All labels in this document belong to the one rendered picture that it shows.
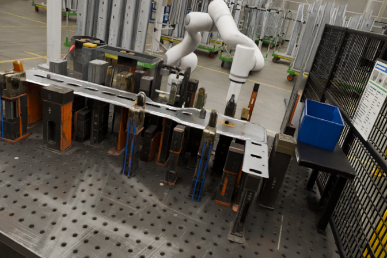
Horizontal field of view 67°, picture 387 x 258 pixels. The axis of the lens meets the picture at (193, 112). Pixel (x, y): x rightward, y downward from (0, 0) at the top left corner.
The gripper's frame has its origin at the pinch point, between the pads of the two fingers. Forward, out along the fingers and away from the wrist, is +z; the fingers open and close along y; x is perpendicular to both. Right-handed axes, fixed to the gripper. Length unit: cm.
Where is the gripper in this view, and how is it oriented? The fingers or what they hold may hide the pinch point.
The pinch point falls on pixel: (230, 110)
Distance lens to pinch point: 143.8
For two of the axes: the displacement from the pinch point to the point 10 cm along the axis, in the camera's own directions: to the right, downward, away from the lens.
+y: -2.2, 3.3, -9.2
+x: 9.6, 2.5, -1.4
